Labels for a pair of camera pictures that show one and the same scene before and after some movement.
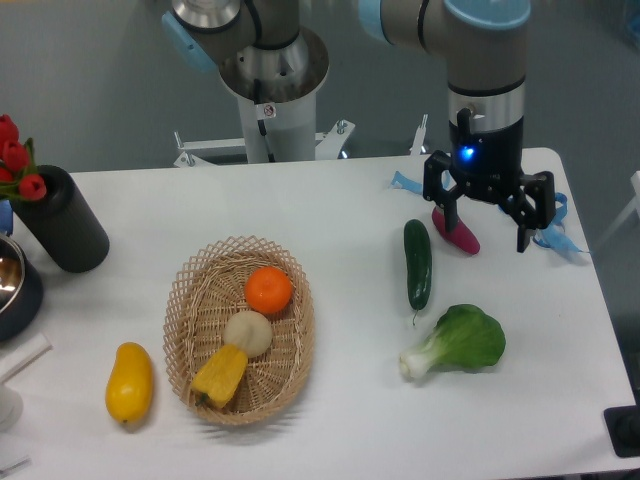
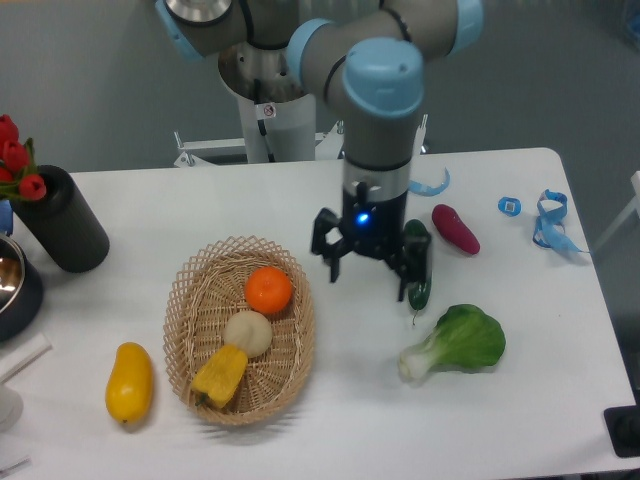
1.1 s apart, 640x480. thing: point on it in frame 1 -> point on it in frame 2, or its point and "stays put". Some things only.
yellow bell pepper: [220, 377] stays put
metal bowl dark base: [21, 292] stays put
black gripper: [486, 166] -> [374, 228]
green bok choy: [464, 339] stays put
